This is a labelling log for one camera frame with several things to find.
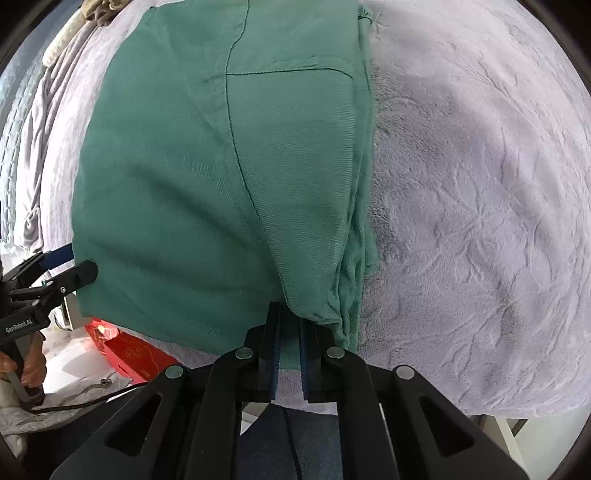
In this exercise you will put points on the beige plush toy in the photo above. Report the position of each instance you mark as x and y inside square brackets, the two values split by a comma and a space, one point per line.
[104, 9]

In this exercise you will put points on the red box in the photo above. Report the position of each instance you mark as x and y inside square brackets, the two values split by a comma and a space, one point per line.
[134, 355]

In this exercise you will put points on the green garment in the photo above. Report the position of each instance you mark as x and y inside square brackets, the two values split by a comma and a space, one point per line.
[184, 184]

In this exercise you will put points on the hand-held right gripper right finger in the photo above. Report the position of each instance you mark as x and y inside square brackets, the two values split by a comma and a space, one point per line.
[302, 364]

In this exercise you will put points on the lavender fleece blanket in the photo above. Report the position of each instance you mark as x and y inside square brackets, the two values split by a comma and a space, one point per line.
[485, 207]

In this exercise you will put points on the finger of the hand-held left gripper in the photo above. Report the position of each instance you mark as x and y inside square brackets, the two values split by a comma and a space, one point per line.
[76, 277]
[57, 256]

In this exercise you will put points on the white bed frame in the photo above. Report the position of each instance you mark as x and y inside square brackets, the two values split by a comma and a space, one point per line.
[501, 434]

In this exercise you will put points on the white plastic sheet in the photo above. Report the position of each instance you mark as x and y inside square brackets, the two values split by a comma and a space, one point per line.
[69, 369]

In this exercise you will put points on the person's left hand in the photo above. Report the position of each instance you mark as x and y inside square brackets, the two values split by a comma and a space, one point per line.
[32, 364]

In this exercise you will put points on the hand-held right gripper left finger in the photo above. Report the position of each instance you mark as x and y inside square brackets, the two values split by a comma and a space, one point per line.
[275, 355]

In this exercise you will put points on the cream fleece cloth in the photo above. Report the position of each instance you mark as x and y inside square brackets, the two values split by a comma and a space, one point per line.
[64, 41]

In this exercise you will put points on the person's blue jeans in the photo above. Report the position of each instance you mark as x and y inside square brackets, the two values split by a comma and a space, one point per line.
[268, 447]

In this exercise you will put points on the grey quilted bedspread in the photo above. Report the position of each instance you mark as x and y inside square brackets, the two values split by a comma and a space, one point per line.
[41, 138]

